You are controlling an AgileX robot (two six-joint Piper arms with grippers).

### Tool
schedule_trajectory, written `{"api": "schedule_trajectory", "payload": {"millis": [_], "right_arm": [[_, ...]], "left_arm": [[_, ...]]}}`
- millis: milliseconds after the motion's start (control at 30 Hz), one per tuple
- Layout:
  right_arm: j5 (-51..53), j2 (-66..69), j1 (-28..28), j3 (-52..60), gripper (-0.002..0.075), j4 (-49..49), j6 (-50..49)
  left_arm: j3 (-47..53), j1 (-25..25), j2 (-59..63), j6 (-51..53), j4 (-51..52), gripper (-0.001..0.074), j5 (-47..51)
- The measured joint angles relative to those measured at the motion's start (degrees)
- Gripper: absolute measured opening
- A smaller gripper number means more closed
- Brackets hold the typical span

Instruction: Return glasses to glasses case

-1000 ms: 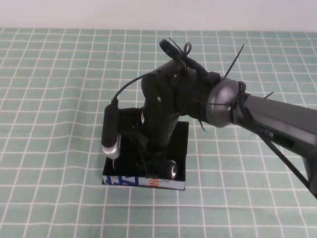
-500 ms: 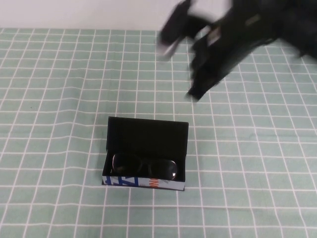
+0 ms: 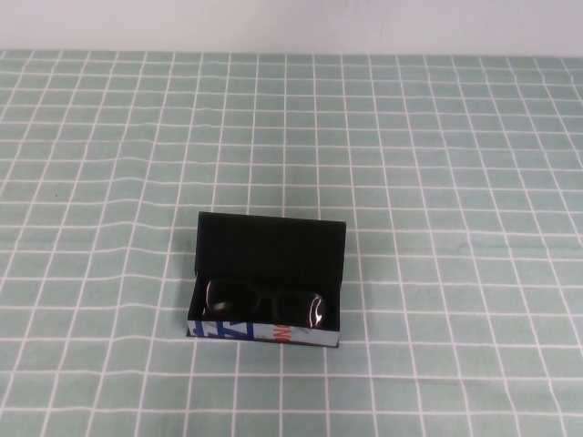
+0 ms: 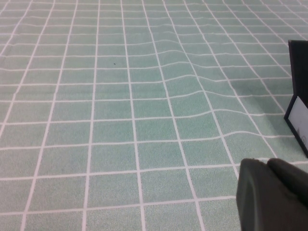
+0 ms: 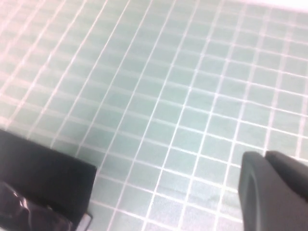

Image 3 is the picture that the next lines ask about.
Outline black framed glasses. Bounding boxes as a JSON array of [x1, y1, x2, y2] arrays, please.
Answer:
[[201, 276, 327, 329]]

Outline black printed glasses case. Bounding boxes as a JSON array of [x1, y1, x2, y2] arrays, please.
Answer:
[[186, 211, 349, 351]]

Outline green checked tablecloth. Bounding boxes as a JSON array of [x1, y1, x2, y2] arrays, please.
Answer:
[[0, 48, 583, 437]]

